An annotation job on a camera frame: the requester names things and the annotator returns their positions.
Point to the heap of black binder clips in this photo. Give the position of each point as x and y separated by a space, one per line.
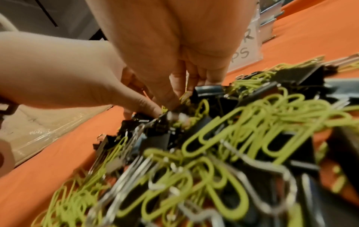
297 74

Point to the person's left hand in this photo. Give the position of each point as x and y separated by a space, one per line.
56 71

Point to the small black binder clip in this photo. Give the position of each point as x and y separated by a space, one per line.
158 126

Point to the plastic-wrapped cardboard sheet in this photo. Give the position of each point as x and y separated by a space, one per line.
42 128

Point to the pile of green paper clips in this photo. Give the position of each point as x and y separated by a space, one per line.
280 104

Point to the person's right hand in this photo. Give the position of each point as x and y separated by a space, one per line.
168 40

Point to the white paper sign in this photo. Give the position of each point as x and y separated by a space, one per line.
246 44

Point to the orange tablecloth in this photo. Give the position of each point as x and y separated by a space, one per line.
56 155

